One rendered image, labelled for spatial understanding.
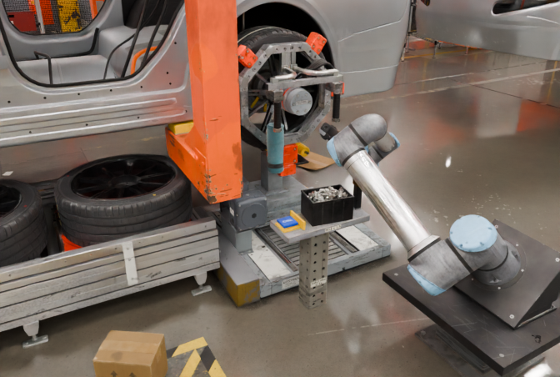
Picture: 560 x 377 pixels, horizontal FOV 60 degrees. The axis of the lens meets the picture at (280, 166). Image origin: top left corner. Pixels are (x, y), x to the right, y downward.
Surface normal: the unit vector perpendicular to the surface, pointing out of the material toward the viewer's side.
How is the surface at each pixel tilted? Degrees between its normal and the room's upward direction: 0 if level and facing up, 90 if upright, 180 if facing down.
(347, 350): 0
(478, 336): 0
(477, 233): 38
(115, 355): 0
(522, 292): 43
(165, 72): 90
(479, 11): 87
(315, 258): 90
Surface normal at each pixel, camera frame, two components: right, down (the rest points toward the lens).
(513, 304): -0.60, -0.55
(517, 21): -0.62, 0.30
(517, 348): 0.00, -0.92
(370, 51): 0.47, 0.35
